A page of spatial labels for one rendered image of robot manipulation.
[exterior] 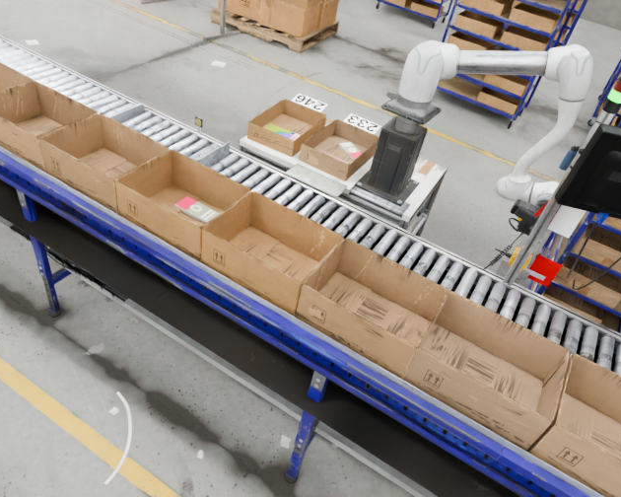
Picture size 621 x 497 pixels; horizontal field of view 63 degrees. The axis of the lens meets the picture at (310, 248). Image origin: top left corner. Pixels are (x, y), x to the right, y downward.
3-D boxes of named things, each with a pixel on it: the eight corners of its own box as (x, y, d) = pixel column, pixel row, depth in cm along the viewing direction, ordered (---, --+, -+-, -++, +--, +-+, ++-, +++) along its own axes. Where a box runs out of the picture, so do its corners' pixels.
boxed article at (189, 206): (187, 199, 203) (187, 195, 202) (219, 216, 199) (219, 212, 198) (174, 207, 198) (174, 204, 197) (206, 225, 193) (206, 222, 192)
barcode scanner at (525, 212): (506, 214, 212) (519, 195, 205) (531, 229, 210) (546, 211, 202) (502, 221, 207) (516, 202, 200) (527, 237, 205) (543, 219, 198)
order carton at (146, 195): (249, 225, 198) (253, 189, 187) (200, 264, 178) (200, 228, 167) (172, 183, 210) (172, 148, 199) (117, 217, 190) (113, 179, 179)
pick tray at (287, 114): (324, 130, 292) (327, 114, 285) (292, 158, 265) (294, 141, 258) (282, 113, 299) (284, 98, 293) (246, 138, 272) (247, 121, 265)
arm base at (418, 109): (395, 92, 243) (398, 81, 239) (437, 108, 235) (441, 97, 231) (378, 103, 230) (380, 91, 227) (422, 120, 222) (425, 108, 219)
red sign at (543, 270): (547, 286, 214) (562, 264, 205) (547, 288, 213) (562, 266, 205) (511, 269, 218) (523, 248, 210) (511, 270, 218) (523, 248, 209)
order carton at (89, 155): (172, 183, 210) (172, 148, 199) (117, 217, 190) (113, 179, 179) (103, 147, 222) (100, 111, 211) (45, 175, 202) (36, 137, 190)
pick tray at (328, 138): (377, 153, 282) (380, 137, 276) (345, 181, 256) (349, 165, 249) (332, 134, 291) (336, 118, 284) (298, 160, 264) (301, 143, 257)
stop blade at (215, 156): (229, 157, 261) (230, 141, 256) (166, 195, 230) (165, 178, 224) (228, 156, 262) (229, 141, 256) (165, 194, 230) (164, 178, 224)
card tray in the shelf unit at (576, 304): (549, 265, 298) (557, 252, 292) (601, 289, 289) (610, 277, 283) (535, 306, 270) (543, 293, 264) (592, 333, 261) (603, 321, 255)
